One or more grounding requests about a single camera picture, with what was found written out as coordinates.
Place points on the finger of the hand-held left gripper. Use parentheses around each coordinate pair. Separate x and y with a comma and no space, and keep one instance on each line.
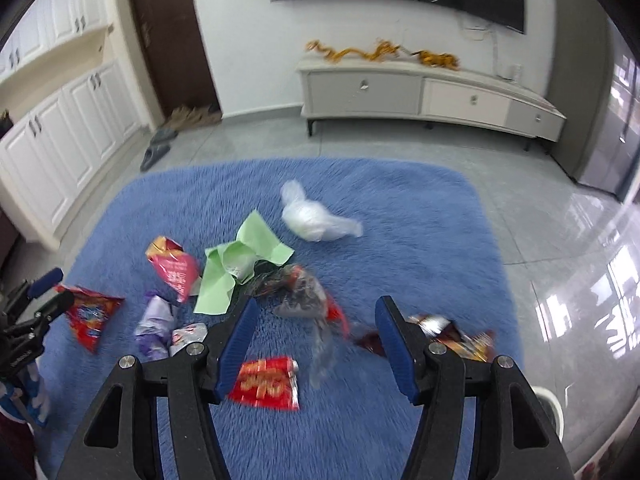
(52,310)
(45,281)

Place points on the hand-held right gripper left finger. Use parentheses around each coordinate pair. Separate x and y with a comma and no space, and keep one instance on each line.
(239,345)

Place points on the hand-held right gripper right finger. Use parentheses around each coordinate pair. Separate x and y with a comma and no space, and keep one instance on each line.
(397,350)

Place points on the red packet with gold print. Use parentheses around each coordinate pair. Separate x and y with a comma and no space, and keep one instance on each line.
(265,382)

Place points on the silver wrapper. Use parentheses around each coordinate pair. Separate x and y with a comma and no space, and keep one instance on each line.
(187,335)

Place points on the green paper sheet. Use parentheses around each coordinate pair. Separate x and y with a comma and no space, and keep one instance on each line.
(215,285)

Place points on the clear plastic bag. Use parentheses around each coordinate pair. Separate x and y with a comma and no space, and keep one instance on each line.
(305,295)

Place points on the purple wrapper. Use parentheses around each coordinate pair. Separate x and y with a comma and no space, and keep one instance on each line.
(152,325)

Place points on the pink snack packet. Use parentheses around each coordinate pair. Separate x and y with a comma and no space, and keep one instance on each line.
(175,270)

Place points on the white plastic bag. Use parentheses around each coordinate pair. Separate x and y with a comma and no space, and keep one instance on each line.
(310,217)

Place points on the white rimmed trash bin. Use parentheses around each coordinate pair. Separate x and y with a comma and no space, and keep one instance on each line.
(552,405)

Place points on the blue shaggy rug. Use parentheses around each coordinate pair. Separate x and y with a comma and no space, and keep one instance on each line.
(400,220)

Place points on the grey slipper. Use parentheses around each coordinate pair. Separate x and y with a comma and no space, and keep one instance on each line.
(164,136)
(154,156)

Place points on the beige door mat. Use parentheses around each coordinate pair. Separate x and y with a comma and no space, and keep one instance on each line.
(192,117)

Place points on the grey television cabinet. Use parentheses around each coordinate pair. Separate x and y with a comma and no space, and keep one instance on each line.
(365,92)

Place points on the brown door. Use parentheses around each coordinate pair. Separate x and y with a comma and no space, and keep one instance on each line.
(170,35)

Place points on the grey refrigerator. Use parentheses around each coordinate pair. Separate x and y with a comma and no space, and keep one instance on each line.
(605,150)

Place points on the golden tiger ornament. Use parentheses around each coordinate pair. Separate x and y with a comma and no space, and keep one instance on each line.
(440,59)

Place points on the golden dragon ornament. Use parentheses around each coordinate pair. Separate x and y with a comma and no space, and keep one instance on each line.
(350,53)

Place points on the white power adapter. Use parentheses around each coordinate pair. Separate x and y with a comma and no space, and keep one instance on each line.
(513,72)

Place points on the white wall cabinet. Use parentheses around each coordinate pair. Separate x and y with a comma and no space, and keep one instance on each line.
(55,15)

